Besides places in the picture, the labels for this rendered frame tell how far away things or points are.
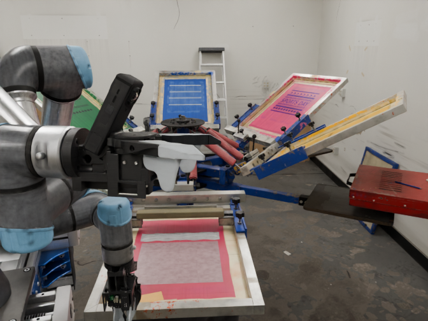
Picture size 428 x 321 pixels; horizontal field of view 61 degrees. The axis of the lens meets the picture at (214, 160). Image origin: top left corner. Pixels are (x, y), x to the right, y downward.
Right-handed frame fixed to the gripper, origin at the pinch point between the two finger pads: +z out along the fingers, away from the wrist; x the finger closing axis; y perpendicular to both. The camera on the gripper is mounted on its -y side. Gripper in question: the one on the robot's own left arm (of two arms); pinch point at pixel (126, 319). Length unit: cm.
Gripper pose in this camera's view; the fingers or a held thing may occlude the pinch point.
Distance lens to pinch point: 109.3
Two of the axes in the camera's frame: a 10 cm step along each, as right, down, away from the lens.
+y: 0.6, 3.0, -9.5
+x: 10.0, -0.2, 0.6
